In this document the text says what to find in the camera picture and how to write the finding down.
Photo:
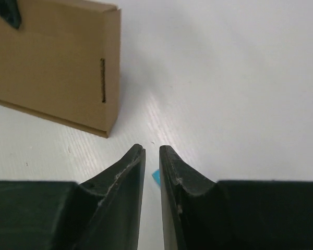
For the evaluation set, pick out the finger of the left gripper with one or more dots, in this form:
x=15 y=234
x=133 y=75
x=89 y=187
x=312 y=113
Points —
x=9 y=12

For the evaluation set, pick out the brown cardboard paper box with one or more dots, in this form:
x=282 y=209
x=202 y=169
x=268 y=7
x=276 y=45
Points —
x=63 y=63

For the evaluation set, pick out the blue tape piece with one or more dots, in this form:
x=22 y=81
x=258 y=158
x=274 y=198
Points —
x=156 y=177

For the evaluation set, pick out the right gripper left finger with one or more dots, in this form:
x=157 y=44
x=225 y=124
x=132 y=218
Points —
x=100 y=213

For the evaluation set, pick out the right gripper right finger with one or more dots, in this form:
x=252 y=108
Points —
x=198 y=213

